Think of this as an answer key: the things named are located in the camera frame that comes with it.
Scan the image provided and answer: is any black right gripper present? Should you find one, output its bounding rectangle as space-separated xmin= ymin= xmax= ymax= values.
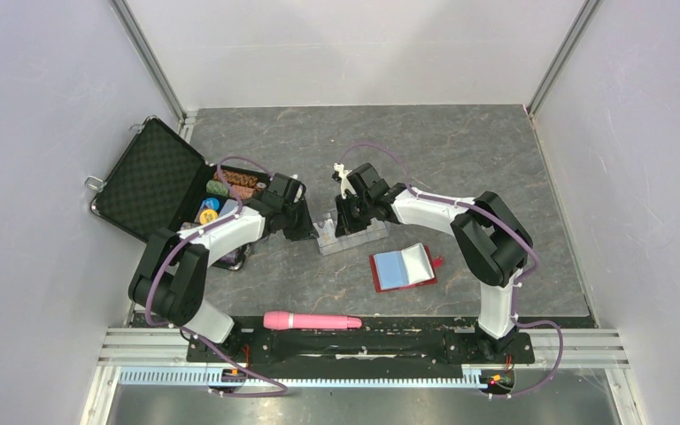
xmin=335 ymin=191 xmax=374 ymax=237

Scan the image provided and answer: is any clear plastic card box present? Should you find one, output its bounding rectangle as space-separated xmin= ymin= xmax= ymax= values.
xmin=313 ymin=212 xmax=389 ymax=256

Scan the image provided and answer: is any red leather card holder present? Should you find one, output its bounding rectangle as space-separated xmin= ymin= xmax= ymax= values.
xmin=369 ymin=243 xmax=444 ymax=293

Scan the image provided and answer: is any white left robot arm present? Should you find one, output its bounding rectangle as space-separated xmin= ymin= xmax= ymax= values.
xmin=128 ymin=174 xmax=317 ymax=361

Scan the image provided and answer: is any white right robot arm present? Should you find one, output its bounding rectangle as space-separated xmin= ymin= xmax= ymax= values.
xmin=332 ymin=163 xmax=538 ymax=361

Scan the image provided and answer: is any blue playing card deck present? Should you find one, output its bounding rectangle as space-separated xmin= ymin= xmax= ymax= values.
xmin=219 ymin=199 xmax=244 ymax=219

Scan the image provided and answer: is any brown poker chip stack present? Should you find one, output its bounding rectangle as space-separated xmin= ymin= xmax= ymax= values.
xmin=213 ymin=168 xmax=259 ymax=189

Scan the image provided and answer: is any pink cylindrical wand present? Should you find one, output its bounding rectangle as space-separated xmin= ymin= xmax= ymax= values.
xmin=263 ymin=311 xmax=363 ymax=330

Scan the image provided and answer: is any green and brown chip stack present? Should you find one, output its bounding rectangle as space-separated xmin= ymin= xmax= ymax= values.
xmin=205 ymin=180 xmax=257 ymax=200

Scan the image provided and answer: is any blue poker chip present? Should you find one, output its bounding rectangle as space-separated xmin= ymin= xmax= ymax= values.
xmin=200 ymin=197 xmax=220 ymax=212

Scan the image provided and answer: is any yellow poker chip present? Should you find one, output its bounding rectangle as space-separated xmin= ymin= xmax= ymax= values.
xmin=197 ymin=208 xmax=219 ymax=225

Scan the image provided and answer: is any purple poker chip stack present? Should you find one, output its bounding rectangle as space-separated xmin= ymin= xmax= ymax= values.
xmin=180 ymin=222 xmax=202 ymax=233

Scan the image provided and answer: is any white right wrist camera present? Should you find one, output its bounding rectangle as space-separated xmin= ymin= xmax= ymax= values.
xmin=332 ymin=163 xmax=356 ymax=199

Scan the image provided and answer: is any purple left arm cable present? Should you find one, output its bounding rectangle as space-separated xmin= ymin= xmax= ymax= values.
xmin=143 ymin=155 xmax=290 ymax=398

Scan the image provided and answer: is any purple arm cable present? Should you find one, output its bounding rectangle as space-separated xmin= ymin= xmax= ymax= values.
xmin=143 ymin=155 xmax=290 ymax=398
xmin=338 ymin=142 xmax=565 ymax=398

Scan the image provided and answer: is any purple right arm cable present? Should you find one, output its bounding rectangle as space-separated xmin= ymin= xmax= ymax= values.
xmin=338 ymin=142 xmax=565 ymax=398

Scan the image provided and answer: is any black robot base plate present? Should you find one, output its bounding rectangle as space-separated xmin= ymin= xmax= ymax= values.
xmin=220 ymin=316 xmax=536 ymax=379

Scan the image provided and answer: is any toothed aluminium rail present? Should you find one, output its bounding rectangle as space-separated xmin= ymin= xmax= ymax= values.
xmin=118 ymin=366 xmax=507 ymax=390

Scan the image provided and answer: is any left aluminium frame post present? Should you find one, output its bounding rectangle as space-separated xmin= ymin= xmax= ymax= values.
xmin=110 ymin=0 xmax=187 ymax=125

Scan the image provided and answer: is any aluminium frame post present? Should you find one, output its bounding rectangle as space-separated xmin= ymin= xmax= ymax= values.
xmin=110 ymin=0 xmax=187 ymax=125
xmin=525 ymin=0 xmax=603 ymax=120

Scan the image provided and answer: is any right aluminium frame post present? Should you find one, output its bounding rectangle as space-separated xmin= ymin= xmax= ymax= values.
xmin=525 ymin=0 xmax=603 ymax=120

